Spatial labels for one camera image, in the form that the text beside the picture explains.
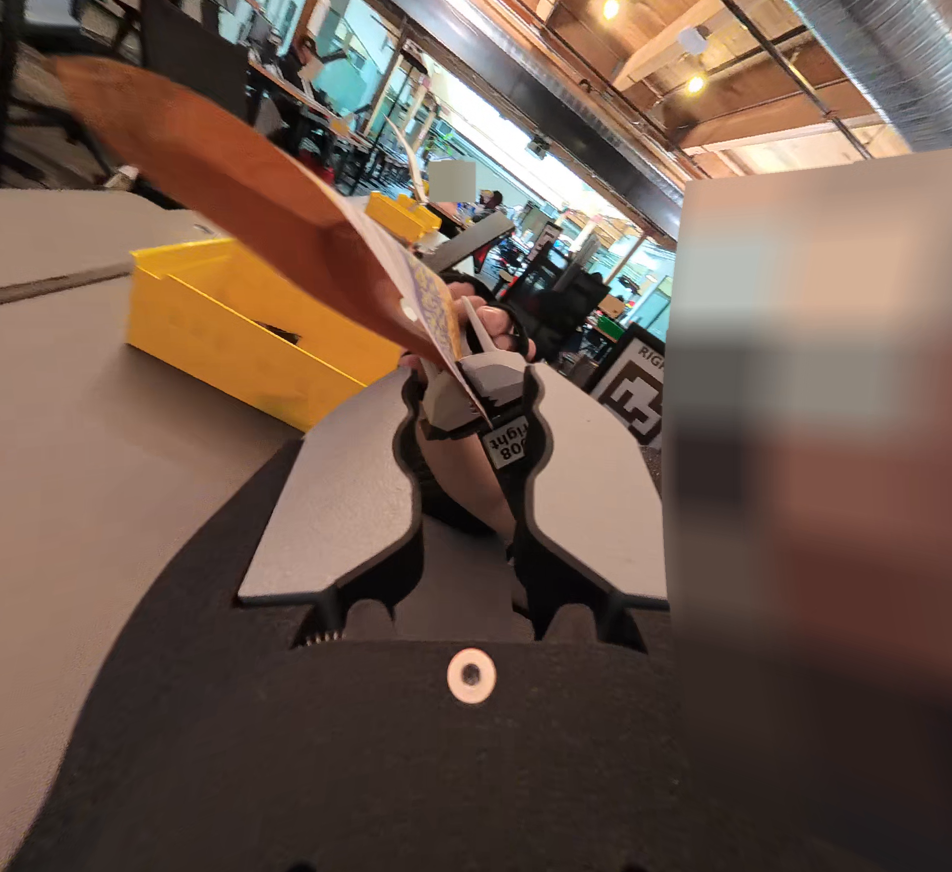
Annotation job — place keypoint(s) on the black framed marker sign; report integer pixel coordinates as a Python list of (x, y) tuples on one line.
[(632, 388)]

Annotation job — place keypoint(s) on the silver ventilation duct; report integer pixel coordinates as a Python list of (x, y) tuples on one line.
[(855, 9)]

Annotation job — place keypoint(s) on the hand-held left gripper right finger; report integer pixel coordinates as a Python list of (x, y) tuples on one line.
[(602, 507)]

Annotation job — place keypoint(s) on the round ceiling light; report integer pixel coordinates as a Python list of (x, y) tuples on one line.
[(611, 8), (695, 84)]

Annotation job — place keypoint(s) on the patterned origami paper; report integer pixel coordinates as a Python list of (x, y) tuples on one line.
[(245, 180)]

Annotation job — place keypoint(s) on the white ceiling device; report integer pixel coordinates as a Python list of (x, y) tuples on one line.
[(692, 40)]

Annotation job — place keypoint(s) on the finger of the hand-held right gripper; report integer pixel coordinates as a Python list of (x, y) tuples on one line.
[(450, 407), (498, 377)]

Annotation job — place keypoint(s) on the dark slanted board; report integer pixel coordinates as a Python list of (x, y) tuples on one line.
[(468, 243)]

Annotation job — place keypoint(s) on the black high-back chair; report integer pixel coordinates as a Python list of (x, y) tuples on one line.
[(193, 53)]

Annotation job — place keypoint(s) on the yellow plastic bin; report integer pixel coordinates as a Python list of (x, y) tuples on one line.
[(405, 217), (223, 336)]

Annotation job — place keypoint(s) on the black ceiling pipe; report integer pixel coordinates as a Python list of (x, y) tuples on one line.
[(758, 31)]

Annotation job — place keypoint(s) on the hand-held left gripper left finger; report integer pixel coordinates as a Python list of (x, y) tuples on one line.
[(335, 507)]

